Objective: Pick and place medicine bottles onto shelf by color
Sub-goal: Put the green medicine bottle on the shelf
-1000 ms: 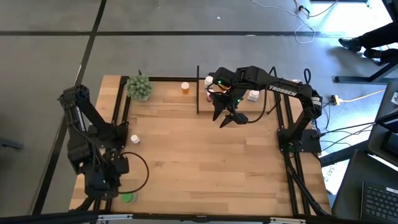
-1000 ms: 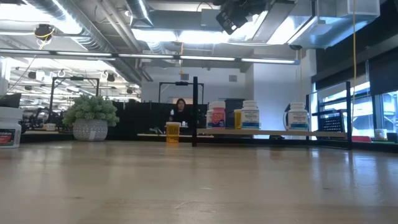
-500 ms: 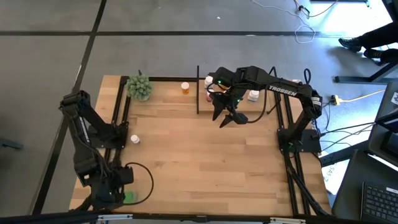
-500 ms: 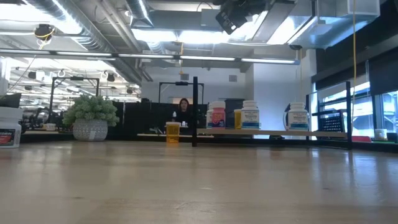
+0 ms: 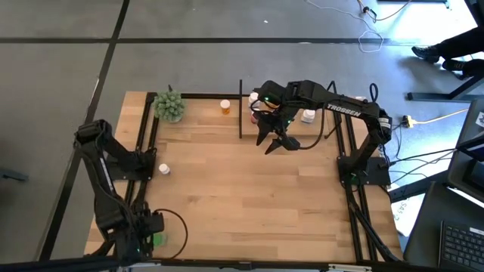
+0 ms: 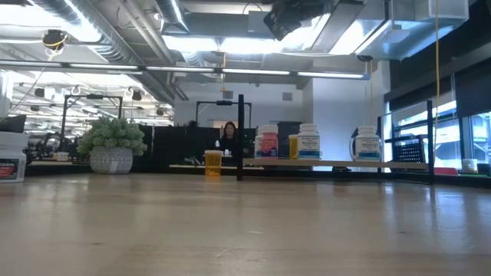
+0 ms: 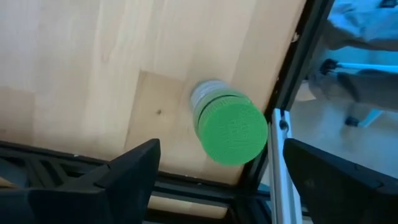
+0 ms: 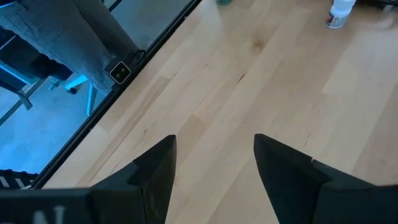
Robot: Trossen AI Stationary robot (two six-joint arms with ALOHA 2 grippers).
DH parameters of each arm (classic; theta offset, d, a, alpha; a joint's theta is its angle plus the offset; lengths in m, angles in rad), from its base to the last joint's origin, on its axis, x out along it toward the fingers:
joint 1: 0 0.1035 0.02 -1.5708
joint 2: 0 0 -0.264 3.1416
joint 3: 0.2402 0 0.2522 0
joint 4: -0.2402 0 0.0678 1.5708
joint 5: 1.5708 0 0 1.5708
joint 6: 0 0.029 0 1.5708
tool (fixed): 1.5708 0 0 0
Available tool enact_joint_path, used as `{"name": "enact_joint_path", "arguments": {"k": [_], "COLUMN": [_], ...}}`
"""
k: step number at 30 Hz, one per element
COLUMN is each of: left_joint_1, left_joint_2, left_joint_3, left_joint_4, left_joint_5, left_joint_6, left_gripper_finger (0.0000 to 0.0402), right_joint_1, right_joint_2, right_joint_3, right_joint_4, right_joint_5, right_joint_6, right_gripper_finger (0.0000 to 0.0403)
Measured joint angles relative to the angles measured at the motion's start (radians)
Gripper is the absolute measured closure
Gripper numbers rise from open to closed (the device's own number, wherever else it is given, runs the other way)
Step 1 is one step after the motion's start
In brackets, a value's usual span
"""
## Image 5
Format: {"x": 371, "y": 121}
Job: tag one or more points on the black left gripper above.
{"x": 141, "y": 226}

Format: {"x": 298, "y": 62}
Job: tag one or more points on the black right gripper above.
{"x": 283, "y": 128}

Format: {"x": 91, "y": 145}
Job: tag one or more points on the green bottle green cap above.
{"x": 160, "y": 240}

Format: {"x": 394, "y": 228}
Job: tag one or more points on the pink bottle white cap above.
{"x": 252, "y": 120}

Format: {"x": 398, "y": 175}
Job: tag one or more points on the white melatonin bottle blue label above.
{"x": 252, "y": 97}
{"x": 308, "y": 115}

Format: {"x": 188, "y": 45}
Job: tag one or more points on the small amber pill bottle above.
{"x": 225, "y": 109}

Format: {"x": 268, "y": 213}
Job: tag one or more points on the white bottle red black label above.
{"x": 164, "y": 168}

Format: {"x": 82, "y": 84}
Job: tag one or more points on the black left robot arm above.
{"x": 102, "y": 177}

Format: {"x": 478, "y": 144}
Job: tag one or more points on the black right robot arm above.
{"x": 344, "y": 109}

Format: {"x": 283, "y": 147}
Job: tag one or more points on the black rig beam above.
{"x": 56, "y": 266}

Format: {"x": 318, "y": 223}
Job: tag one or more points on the potted green succulent plant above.
{"x": 169, "y": 106}

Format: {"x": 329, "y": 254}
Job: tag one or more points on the white power strip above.
{"x": 407, "y": 121}

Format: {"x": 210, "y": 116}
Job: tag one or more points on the white paper sheet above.
{"x": 402, "y": 219}

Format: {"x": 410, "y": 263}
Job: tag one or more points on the person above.
{"x": 461, "y": 43}

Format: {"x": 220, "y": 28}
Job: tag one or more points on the wooden shelf black metal frame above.
{"x": 247, "y": 130}

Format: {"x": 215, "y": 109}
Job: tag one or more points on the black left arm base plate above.
{"x": 140, "y": 174}

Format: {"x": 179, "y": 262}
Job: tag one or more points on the black aluminium table frame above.
{"x": 204, "y": 95}

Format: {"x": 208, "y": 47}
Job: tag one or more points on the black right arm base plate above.
{"x": 378, "y": 175}

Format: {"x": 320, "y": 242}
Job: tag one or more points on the black desk frame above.
{"x": 435, "y": 96}

